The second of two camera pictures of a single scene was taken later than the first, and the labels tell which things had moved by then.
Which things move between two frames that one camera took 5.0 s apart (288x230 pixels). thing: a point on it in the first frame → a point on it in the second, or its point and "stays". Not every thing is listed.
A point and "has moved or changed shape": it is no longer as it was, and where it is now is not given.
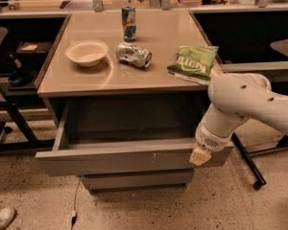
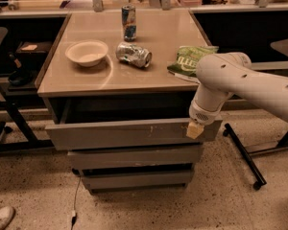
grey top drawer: (112, 138) has moved or changed shape
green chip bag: (194, 63) stays
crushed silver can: (133, 54) stays
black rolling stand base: (284, 143) stays
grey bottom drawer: (120, 182) stays
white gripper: (210, 139) → (200, 115)
